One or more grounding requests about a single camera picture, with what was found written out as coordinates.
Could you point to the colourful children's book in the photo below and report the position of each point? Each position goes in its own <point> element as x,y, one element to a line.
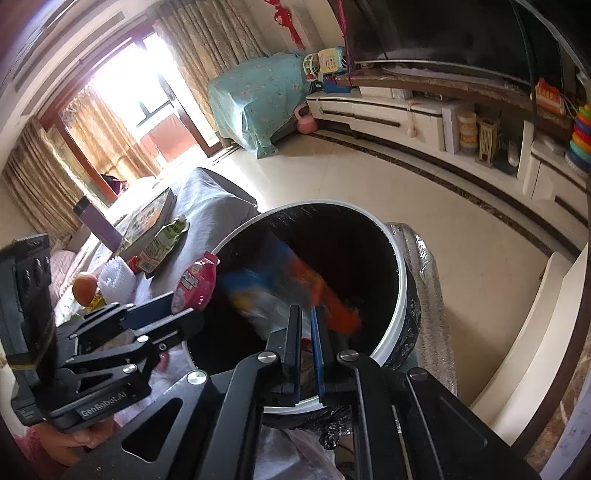
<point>147,214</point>

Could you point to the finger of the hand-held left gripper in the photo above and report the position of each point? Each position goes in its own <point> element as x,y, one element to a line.
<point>180,323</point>
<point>147,311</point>

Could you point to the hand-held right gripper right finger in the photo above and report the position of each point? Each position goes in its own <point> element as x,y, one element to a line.
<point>316,360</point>

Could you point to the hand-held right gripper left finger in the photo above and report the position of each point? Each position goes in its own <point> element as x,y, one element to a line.
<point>293,350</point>

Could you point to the blue plastic toy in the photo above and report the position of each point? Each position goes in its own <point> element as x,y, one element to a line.
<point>334,84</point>

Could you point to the silver bubble foil sheet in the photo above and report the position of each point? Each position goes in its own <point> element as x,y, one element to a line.
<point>429,277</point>

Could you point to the pink kettlebell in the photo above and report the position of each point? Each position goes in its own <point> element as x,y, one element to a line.
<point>305,123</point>

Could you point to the sheer brown curtain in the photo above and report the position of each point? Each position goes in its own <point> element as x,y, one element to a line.
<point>106,129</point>

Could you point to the red heart hanging decoration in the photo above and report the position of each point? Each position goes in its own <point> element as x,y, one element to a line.
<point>288,23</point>

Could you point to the red toy piano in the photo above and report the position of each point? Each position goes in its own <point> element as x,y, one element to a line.
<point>551,94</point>

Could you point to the wooden sliding door frame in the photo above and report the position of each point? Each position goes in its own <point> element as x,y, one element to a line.
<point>60,134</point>

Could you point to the green spout pouch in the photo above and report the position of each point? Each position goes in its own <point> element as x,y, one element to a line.
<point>159,251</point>

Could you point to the teal covered furniture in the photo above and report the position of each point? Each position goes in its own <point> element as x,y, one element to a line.
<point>258,97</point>

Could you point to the pink red snack packet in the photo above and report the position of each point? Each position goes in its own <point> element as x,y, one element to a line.
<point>194,286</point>

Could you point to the white round trash bin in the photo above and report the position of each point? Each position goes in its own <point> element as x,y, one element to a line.
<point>351,249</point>

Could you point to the beige curtain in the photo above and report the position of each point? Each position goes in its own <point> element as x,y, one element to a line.
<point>37,184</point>
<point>212,50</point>

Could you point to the white television cabinet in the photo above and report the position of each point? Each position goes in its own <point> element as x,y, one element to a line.
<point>369,110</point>

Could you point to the blue yellow snack packet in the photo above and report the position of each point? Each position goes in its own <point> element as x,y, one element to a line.
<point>258,281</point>

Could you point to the orange round fruit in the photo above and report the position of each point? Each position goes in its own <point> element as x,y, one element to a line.
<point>85,288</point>

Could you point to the person's left hand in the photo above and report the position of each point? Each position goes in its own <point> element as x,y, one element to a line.
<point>81,443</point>

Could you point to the black television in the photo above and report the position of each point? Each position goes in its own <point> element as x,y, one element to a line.
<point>438,32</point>

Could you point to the purple thermos bottle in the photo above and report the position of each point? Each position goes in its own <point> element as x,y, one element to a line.
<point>99,226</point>

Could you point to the person's left forearm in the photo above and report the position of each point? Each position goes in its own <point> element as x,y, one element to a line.
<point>34,452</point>

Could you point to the orange hanging towel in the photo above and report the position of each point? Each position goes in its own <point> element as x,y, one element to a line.
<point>168,136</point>

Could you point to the pink round pendant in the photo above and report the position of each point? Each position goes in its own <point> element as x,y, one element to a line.
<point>412,129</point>

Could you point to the yellow snack wrapper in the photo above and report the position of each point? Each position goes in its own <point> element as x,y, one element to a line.
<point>98,299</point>

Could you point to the stacked yellow jars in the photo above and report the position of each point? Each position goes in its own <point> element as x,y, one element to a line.
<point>466,131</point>

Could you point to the orange snack packet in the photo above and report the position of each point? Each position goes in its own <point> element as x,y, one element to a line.
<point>332,304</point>

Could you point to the pink rod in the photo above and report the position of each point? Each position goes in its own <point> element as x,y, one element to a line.
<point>345,41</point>

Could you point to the yellow teal toy phone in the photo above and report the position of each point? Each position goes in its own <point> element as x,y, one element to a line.
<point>331,60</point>

